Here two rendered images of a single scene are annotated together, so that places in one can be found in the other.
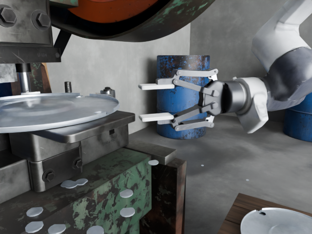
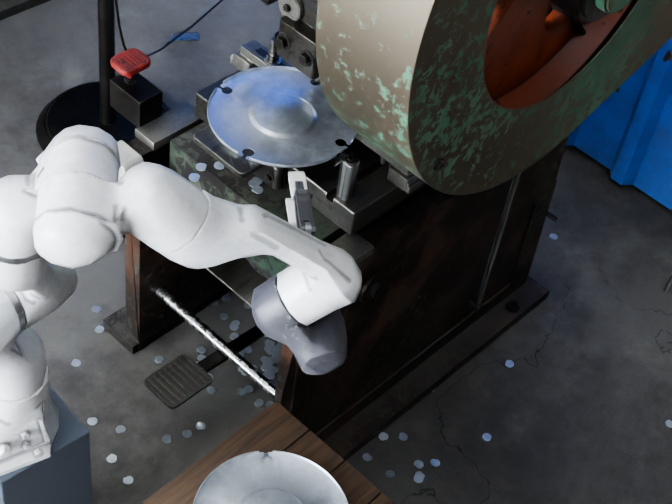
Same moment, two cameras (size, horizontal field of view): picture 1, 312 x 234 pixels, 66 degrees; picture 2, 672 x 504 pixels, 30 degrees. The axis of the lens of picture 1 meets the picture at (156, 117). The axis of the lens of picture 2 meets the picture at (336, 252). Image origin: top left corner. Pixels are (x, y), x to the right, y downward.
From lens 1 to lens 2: 229 cm
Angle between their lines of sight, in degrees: 82
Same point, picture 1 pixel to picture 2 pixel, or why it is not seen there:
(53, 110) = (256, 123)
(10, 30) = (285, 52)
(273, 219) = not seen: outside the picture
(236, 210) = (363, 489)
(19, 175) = not seen: hidden behind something
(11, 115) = (252, 104)
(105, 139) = (320, 196)
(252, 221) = (325, 490)
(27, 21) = (297, 52)
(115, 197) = not seen: hidden behind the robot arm
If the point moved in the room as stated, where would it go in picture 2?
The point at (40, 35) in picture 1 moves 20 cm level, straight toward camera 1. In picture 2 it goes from (304, 68) to (196, 74)
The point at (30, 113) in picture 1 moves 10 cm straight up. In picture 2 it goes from (251, 112) to (255, 71)
